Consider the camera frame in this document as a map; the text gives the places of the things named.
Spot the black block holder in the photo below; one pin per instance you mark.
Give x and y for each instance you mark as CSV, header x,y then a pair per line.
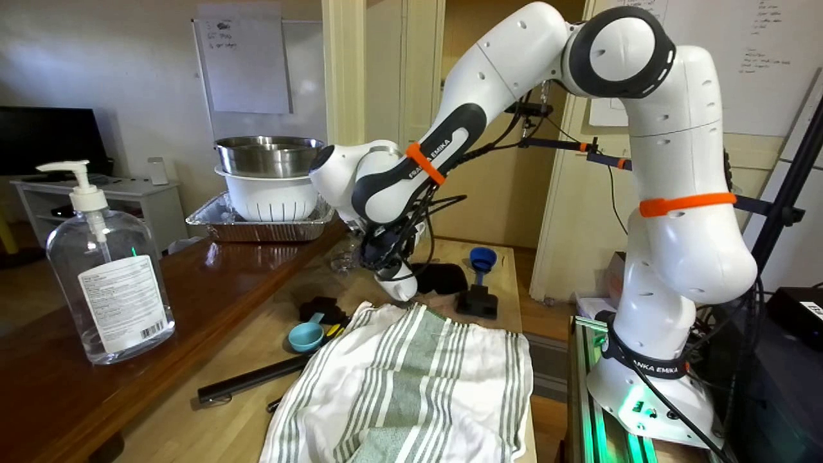
x,y
477,301

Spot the small black cloth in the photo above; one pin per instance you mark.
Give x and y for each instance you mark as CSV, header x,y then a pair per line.
x,y
322,308

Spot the large whiteboard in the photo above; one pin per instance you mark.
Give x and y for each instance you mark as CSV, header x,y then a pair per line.
x,y
755,60

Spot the white wall sheet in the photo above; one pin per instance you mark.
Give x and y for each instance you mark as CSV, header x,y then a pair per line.
x,y
245,60

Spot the white ceramic mug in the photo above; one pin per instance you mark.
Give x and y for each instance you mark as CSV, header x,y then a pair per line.
x,y
401,285

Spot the clear hand sanitizer pump bottle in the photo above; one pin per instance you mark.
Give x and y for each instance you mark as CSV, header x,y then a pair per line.
x,y
111,290

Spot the white plastic colander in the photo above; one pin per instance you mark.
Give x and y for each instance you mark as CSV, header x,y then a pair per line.
x,y
273,197

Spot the crushed clear plastic bottle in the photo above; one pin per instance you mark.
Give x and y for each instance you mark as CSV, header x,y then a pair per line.
x,y
342,254

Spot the long black stick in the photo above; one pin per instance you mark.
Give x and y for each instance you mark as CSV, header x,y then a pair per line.
x,y
247,383

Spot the white side table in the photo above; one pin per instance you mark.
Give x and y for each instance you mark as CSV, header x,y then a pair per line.
x,y
143,206

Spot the stainless steel bowl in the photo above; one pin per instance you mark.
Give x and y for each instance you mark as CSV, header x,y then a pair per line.
x,y
269,155

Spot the black equipment box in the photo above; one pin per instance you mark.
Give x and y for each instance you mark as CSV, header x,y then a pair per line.
x,y
772,375

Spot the green striped white towel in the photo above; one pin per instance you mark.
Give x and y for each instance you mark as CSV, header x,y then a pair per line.
x,y
412,395

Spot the black knob object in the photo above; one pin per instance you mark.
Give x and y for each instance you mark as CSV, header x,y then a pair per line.
x,y
440,279

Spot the black monitor screen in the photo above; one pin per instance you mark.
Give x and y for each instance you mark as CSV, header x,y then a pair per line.
x,y
53,141

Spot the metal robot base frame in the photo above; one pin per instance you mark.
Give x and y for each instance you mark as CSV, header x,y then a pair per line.
x,y
600,401

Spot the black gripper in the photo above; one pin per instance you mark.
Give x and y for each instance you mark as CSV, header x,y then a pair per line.
x,y
387,244

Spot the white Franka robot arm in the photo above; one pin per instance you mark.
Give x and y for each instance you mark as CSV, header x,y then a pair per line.
x,y
669,213

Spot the teal measuring cup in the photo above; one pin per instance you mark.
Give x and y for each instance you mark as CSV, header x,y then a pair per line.
x,y
304,335

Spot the dark brown wooden counter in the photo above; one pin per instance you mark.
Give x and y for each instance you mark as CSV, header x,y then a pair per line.
x,y
214,290

